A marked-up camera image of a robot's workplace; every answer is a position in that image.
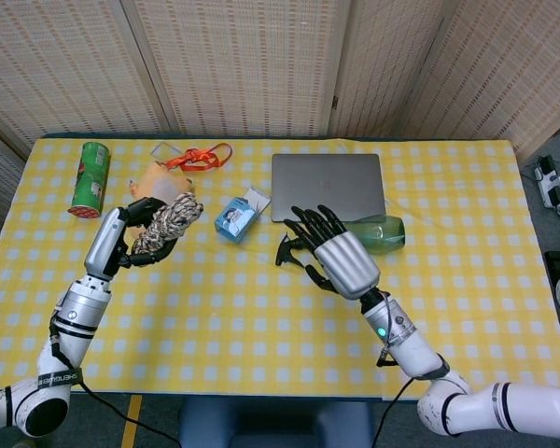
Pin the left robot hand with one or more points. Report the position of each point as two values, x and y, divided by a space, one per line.
103 247

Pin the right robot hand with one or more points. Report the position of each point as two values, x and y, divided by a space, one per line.
345 263

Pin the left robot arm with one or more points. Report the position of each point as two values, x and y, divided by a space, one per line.
74 317

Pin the green spray bottle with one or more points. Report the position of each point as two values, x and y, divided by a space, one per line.
382 235

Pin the green chips can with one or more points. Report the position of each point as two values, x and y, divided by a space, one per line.
91 182

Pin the grey laptop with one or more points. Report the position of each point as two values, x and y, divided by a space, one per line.
326 182

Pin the yellow plush toy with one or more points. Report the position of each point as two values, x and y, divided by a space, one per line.
161 184

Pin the clear badge holder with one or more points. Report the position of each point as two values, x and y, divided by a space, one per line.
164 151

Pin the small blue cardboard box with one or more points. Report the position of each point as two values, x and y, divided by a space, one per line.
235 219

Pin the yellow checkered tablecloth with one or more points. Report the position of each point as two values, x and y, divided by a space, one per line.
242 326

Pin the metal screen hinge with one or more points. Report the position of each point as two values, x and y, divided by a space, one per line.
334 102

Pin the blue chair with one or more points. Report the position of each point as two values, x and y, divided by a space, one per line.
275 424

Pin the white power strip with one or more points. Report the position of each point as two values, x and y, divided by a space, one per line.
551 184

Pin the black power adapter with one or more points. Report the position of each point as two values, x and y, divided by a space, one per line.
556 196
548 165

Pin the bamboo folding screen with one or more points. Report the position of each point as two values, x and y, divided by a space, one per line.
242 65

